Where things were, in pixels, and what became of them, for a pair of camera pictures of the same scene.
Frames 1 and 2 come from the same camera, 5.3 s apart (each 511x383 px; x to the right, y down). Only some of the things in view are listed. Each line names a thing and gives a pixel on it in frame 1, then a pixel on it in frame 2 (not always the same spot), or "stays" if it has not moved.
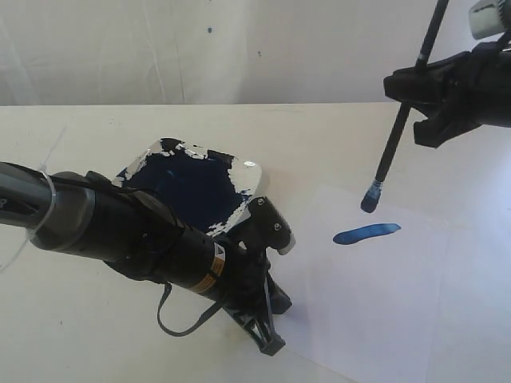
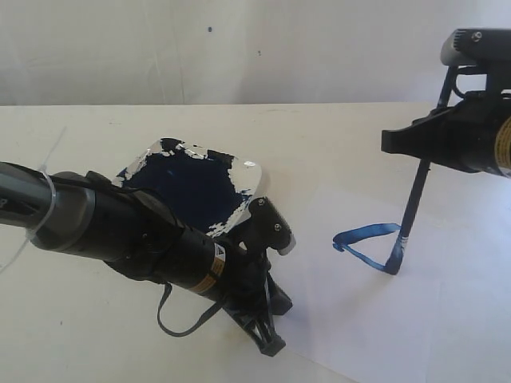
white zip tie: (52, 210) stays
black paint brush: (374, 190) -> (399, 250)
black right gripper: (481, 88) -> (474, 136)
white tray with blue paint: (207, 191) stays
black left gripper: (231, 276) stays
